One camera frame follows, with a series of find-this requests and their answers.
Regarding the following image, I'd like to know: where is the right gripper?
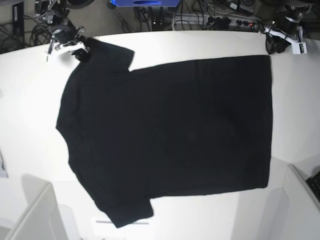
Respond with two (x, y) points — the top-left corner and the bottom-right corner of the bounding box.
(46, 23), (91, 62)

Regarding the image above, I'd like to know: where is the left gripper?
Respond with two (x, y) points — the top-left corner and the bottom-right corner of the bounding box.
(264, 14), (303, 55)

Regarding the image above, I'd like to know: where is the black T-shirt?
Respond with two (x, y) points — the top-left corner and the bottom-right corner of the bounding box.
(56, 38), (273, 228)

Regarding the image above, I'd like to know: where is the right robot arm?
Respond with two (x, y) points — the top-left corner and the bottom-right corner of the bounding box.
(34, 0), (90, 61)

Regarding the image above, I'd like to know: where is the blue box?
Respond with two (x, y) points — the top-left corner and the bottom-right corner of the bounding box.
(110, 0), (180, 7)

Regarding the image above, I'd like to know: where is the black keyboard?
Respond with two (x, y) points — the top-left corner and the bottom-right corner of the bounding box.
(306, 172), (320, 200)

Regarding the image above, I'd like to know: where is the white bin left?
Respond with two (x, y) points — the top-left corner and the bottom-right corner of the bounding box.
(0, 174), (81, 240)

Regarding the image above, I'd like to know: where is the white bin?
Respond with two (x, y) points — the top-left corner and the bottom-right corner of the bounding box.
(0, 174), (81, 240)
(258, 164), (320, 240)

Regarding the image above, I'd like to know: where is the white bin right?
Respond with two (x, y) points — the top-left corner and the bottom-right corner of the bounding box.
(258, 164), (320, 240)

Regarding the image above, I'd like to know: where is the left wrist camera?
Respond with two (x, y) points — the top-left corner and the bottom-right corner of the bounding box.
(291, 42), (308, 55)

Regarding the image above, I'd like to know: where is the coiled black cable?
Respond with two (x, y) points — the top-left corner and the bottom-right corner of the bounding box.
(24, 22), (55, 47)

